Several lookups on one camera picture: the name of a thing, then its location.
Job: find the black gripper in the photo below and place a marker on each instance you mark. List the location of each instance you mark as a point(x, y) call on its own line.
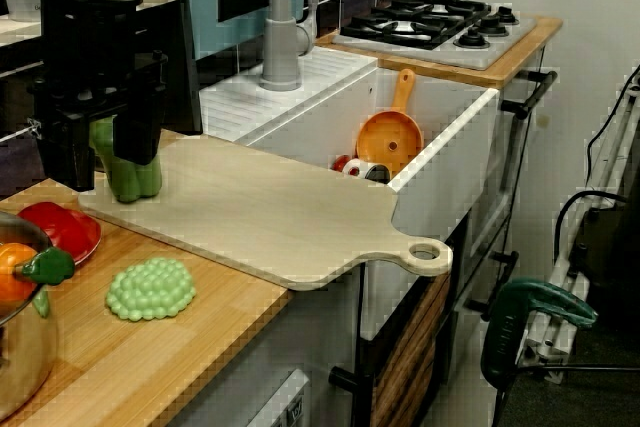
point(90, 47)

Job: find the red white toy sushi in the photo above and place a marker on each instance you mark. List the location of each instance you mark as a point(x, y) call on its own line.
point(50, 224)

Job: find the orange toy carrot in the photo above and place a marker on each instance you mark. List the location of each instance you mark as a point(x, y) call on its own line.
point(12, 272)

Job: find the green toy bell pepper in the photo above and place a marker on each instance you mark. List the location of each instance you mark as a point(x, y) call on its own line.
point(130, 182)

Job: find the black upright panel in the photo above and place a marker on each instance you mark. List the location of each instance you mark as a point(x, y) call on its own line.
point(185, 97)

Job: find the green toy grapes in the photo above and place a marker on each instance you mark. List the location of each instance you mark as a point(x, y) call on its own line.
point(150, 289)

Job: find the pale wooden cutting board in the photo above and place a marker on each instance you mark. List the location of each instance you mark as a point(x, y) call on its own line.
point(275, 207)

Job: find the grey toy faucet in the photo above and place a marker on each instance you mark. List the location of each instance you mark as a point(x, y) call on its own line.
point(280, 47)

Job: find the steel pot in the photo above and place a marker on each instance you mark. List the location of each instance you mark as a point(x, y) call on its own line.
point(20, 347)

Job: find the red white tomato can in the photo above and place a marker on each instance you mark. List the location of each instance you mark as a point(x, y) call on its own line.
point(357, 167)

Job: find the orange toy strainer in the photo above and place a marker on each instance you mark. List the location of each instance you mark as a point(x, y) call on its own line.
point(385, 137)

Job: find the grey toy dishwasher panel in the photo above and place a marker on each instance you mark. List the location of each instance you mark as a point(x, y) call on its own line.
point(280, 407)

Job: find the white toy sink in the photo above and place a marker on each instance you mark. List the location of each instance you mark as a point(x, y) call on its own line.
point(435, 182)

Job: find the black grey toy stove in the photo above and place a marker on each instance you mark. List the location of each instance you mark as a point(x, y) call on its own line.
point(415, 22)

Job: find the wood grain cabinet door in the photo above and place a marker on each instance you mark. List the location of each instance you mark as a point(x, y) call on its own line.
point(410, 357)

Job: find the wooden stove countertop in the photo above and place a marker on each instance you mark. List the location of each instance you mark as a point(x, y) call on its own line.
point(500, 74)

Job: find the green clamp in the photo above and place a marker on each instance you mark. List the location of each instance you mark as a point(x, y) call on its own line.
point(505, 337)

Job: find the black power box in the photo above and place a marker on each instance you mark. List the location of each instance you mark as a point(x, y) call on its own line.
point(610, 257)

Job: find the aluminium frame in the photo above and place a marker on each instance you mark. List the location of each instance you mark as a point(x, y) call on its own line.
point(560, 267)

